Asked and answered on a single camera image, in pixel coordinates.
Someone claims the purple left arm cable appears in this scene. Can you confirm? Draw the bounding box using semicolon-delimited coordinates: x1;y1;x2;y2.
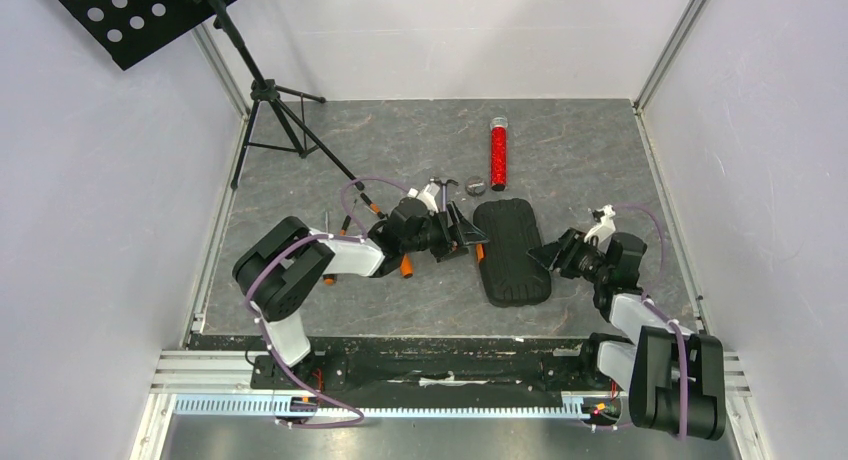
243;175;415;430

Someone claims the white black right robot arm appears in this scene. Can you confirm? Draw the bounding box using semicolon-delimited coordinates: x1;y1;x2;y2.
528;229;727;441

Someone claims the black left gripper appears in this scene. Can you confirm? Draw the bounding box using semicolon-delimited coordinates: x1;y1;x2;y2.
401;200;489;263

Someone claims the black plastic tool case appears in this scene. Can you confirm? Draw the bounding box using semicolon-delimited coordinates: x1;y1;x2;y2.
472;198;552;308

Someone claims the small orange black screwdriver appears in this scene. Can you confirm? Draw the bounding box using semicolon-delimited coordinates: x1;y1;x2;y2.
321;211;340;287

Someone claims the steel claw hammer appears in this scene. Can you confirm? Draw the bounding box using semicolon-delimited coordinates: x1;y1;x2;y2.
430;177;459;212

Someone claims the thin orange black screwdriver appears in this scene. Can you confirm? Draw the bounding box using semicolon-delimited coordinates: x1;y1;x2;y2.
340;191;387;237

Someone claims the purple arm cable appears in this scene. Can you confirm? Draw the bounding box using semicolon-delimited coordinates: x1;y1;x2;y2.
243;175;415;430
582;203;690;442

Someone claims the large orange handle screwdriver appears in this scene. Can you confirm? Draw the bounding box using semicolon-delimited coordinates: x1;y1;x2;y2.
379;213;414;279

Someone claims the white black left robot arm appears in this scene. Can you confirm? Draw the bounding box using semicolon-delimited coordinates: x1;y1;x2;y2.
232;198;489;388

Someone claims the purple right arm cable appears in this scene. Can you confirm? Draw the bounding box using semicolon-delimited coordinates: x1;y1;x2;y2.
582;203;690;442

